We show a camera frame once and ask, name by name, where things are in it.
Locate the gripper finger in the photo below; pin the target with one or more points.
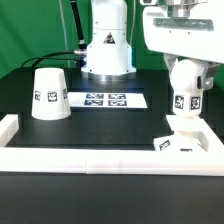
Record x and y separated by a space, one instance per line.
170 61
206 79

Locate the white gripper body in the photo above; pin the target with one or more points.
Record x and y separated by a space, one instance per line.
199 36

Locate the white lamp bulb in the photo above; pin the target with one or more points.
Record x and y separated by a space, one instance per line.
187 96

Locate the white lamp base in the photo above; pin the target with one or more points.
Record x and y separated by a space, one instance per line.
188 135

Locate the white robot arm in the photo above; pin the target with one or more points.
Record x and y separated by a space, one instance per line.
109 53

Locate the white lamp shade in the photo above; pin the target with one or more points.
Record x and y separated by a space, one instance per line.
50 96

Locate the white U-shaped fence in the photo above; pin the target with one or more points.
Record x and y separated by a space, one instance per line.
49 160

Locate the white marker sheet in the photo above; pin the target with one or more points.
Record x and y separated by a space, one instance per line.
107 100

